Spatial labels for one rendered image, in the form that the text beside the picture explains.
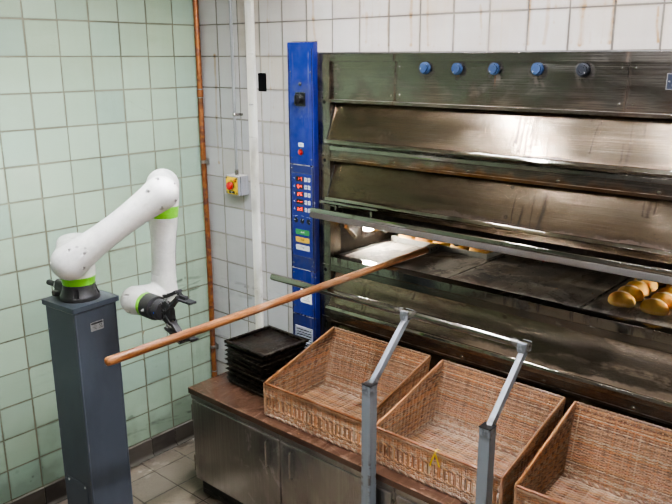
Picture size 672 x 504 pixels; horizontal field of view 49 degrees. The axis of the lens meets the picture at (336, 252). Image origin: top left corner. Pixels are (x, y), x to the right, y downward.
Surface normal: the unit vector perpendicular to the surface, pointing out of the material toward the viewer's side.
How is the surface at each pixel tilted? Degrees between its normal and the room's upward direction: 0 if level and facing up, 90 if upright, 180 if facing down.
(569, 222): 70
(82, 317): 90
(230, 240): 90
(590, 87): 90
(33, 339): 90
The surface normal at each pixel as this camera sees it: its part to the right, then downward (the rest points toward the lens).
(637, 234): -0.62, -0.15
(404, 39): -0.66, 0.19
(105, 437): 0.80, 0.15
